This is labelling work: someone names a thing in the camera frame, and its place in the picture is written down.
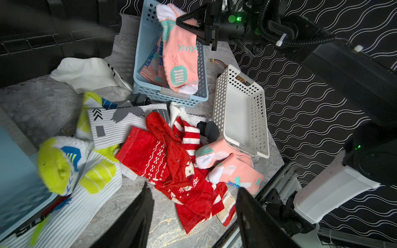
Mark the white neon yellow sock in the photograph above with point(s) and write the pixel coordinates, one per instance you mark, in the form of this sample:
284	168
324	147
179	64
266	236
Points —
66	162

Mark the white perforated basket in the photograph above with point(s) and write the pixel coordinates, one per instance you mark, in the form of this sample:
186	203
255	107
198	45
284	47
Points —
240	112

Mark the red christmas sock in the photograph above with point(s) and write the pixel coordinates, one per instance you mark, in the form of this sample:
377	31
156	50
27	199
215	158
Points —
195	198

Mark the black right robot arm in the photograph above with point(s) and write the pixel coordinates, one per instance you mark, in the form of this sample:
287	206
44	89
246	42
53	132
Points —
369	158

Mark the light blue left basket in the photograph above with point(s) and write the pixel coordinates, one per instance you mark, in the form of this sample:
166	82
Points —
24	197

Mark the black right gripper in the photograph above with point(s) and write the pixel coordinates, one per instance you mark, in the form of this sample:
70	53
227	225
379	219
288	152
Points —
236	27

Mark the plain white sock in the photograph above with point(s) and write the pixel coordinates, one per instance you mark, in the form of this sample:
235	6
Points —
85	75

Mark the light blue right basket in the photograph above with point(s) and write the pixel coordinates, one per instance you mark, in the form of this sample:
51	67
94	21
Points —
150	30

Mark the light blue basket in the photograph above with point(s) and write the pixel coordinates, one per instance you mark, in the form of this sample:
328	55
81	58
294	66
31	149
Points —
150	30
24	197

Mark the white grey patterned sock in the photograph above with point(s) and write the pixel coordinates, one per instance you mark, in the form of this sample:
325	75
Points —
111	127

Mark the red snowflake pattern sock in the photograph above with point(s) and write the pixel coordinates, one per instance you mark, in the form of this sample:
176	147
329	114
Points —
143	155

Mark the pink sock with teal patches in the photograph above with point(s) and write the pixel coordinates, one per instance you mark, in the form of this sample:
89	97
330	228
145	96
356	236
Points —
153	68

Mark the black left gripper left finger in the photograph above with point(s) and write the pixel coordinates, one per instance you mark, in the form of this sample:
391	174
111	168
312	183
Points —
131	229

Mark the black plastic toolbox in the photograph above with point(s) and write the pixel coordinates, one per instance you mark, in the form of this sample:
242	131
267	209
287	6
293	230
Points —
37	35

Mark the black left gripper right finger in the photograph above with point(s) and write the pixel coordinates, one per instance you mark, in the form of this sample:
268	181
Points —
257	228

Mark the red white striped sock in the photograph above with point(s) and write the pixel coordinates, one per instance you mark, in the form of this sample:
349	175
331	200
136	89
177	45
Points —
189	135

